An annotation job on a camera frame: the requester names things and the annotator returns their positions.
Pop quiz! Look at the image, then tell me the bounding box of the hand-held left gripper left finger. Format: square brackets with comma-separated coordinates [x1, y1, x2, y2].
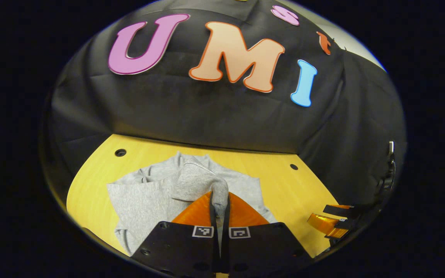
[131, 192, 221, 276]

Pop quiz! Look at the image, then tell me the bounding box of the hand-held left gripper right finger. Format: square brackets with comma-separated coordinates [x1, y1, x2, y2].
[222, 192, 314, 275]

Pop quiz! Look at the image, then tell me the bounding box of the gray zip-neck sweatshirt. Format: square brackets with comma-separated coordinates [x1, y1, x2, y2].
[107, 151, 278, 256]

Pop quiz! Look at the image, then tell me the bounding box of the black backdrop cloth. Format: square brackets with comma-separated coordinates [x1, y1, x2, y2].
[41, 0, 406, 205]

